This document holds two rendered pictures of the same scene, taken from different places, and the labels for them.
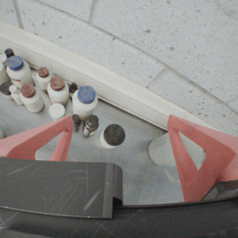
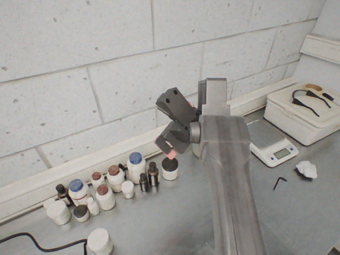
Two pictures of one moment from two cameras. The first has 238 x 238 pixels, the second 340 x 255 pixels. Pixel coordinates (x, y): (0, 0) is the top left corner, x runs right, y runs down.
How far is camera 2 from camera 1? 43 cm
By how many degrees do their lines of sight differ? 23
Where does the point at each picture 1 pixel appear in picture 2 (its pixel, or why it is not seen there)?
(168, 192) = not seen: hidden behind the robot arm
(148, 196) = not seen: hidden behind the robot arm
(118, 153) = (183, 174)
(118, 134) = (171, 161)
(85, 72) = (119, 151)
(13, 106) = (94, 219)
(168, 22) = (139, 91)
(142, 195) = not seen: hidden behind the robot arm
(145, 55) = (141, 112)
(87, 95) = (136, 157)
